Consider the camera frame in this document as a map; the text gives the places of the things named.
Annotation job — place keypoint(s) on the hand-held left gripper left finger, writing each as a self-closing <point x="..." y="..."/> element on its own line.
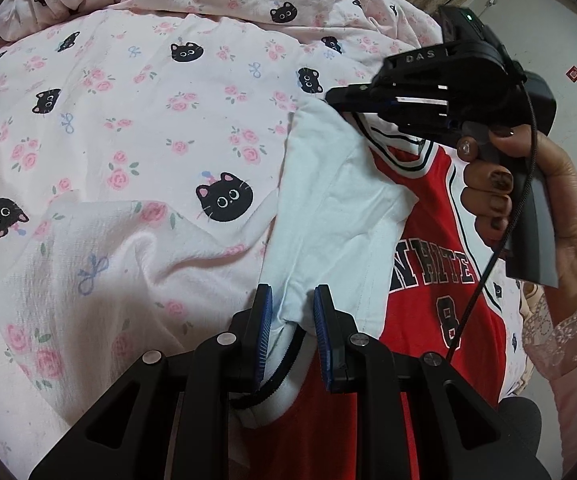
<point x="263" y="340"/>

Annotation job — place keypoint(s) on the red and white jersey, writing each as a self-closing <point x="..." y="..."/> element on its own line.
<point x="418" y="200"/>

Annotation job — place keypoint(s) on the person's right forearm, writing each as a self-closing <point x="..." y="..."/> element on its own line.
<point x="568" y="340"/>

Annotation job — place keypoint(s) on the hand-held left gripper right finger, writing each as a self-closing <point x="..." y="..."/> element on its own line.
<point x="323" y="340"/>

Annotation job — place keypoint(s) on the pink cat-print blanket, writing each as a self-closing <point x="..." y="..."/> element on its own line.
<point x="118" y="110"/>

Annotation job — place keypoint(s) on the person's right hand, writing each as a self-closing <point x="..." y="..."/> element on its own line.
<point x="573" y="220"/>

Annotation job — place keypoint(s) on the red wall sign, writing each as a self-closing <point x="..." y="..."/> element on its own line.
<point x="574" y="72"/>

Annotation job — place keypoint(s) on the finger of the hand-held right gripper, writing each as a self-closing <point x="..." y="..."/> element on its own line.
<point x="368" y="95"/>
<point x="423" y="117"/>

